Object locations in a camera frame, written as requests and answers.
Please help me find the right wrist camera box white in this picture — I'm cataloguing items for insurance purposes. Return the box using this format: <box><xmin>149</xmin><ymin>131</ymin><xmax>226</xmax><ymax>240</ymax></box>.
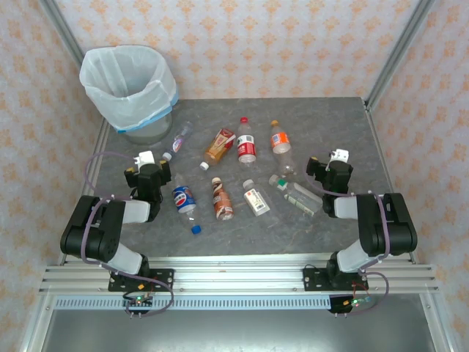
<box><xmin>328</xmin><ymin>147</ymin><xmax>350</xmax><ymax>163</ymax></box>

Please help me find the trash bin with white bag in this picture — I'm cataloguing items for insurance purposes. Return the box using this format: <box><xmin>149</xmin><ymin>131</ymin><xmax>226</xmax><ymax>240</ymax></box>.
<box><xmin>79</xmin><ymin>44</ymin><xmax>179</xmax><ymax>133</ymax></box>

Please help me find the grey metal sheet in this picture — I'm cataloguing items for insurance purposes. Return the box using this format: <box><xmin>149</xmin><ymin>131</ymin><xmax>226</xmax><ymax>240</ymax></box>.
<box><xmin>40</xmin><ymin>309</ymin><xmax>437</xmax><ymax>352</ymax></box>

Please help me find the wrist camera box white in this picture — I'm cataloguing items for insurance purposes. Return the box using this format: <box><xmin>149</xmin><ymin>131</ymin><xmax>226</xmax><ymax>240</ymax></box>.
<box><xmin>132</xmin><ymin>150</ymin><xmax>155</xmax><ymax>166</ymax></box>
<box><xmin>328</xmin><ymin>147</ymin><xmax>350</xmax><ymax>163</ymax></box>

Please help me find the small purple label bottle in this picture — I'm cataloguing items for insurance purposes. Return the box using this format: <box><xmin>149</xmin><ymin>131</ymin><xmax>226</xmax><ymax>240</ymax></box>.
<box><xmin>162</xmin><ymin>121</ymin><xmax>194</xmax><ymax>161</ymax></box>

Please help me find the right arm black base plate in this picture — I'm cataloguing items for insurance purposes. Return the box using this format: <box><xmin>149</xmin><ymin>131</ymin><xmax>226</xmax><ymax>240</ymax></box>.
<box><xmin>303</xmin><ymin>267</ymin><xmax>369</xmax><ymax>293</ymax></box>

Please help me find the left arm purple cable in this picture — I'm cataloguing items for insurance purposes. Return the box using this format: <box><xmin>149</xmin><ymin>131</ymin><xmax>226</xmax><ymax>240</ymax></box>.
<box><xmin>80</xmin><ymin>151</ymin><xmax>175</xmax><ymax>318</ymax></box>

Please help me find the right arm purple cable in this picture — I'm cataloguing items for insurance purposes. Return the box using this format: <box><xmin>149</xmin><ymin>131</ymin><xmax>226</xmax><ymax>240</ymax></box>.
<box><xmin>306</xmin><ymin>148</ymin><xmax>390</xmax><ymax>316</ymax></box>

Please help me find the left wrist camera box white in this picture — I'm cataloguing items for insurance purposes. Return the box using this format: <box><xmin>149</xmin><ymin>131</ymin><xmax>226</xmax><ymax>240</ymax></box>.
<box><xmin>132</xmin><ymin>150</ymin><xmax>155</xmax><ymax>166</ymax></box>

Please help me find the aluminium mounting rail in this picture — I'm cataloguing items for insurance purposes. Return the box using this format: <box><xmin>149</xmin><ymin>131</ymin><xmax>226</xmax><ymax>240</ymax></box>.
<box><xmin>38</xmin><ymin>256</ymin><xmax>440</xmax><ymax>294</ymax></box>

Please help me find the red label water bottle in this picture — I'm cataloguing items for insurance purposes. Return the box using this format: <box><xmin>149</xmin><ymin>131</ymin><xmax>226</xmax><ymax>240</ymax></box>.
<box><xmin>237</xmin><ymin>117</ymin><xmax>256</xmax><ymax>166</ymax></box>

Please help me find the blue label cola bottle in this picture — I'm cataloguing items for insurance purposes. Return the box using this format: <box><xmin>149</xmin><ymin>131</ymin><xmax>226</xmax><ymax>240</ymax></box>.
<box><xmin>171</xmin><ymin>175</ymin><xmax>204</xmax><ymax>235</ymax></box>

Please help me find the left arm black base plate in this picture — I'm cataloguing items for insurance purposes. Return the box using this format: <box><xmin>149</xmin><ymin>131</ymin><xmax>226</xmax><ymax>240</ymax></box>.
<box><xmin>108</xmin><ymin>268</ymin><xmax>175</xmax><ymax>293</ymax></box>

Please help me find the clear plastic bin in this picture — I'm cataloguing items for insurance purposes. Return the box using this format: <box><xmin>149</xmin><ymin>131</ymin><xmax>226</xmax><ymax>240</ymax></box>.
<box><xmin>119</xmin><ymin>109</ymin><xmax>175</xmax><ymax>144</ymax></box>

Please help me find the aluminium lower frame post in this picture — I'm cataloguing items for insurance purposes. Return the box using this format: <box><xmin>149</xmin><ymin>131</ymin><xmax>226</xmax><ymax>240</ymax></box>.
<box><xmin>419</xmin><ymin>293</ymin><xmax>454</xmax><ymax>352</ymax></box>
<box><xmin>20</xmin><ymin>293</ymin><xmax>56</xmax><ymax>352</ymax></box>

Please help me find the small white label bottle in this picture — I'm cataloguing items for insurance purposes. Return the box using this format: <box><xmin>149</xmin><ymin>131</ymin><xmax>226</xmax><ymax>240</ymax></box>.
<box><xmin>243</xmin><ymin>179</ymin><xmax>271</xmax><ymax>217</ymax></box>

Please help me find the amber tea bottle red label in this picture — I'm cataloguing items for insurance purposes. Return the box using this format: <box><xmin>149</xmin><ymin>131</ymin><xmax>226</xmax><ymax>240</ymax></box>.
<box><xmin>199</xmin><ymin>127</ymin><xmax>236</xmax><ymax>172</ymax></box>

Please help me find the green cap clear bottle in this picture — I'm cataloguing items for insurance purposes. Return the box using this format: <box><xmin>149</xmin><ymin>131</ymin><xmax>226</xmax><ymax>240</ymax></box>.
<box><xmin>268</xmin><ymin>174</ymin><xmax>324</xmax><ymax>215</ymax></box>

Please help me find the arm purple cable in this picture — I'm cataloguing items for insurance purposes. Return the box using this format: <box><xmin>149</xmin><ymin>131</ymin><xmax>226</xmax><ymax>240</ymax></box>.
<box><xmin>306</xmin><ymin>148</ymin><xmax>390</xmax><ymax>316</ymax></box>
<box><xmin>80</xmin><ymin>151</ymin><xmax>175</xmax><ymax>318</ymax></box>

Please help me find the slotted grey cable duct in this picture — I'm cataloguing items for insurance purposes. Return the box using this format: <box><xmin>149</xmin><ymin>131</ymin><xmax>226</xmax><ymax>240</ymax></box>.
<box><xmin>54</xmin><ymin>296</ymin><xmax>333</xmax><ymax>311</ymax></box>

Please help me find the brown label coffee bottle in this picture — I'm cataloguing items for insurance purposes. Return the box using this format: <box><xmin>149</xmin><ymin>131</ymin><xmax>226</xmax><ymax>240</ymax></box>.
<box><xmin>211</xmin><ymin>177</ymin><xmax>235</xmax><ymax>221</ymax></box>

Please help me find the orange label clear bottle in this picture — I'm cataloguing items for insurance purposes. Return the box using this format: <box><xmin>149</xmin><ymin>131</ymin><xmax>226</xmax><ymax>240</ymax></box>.
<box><xmin>270</xmin><ymin>120</ymin><xmax>297</xmax><ymax>175</ymax></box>

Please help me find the aluminium frame post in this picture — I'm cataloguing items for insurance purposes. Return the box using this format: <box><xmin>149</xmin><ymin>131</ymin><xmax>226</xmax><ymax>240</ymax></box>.
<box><xmin>419</xmin><ymin>293</ymin><xmax>454</xmax><ymax>352</ymax></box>
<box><xmin>20</xmin><ymin>293</ymin><xmax>56</xmax><ymax>352</ymax></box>
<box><xmin>365</xmin><ymin>0</ymin><xmax>437</xmax><ymax>111</ymax></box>
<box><xmin>37</xmin><ymin>0</ymin><xmax>86</xmax><ymax>69</ymax></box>

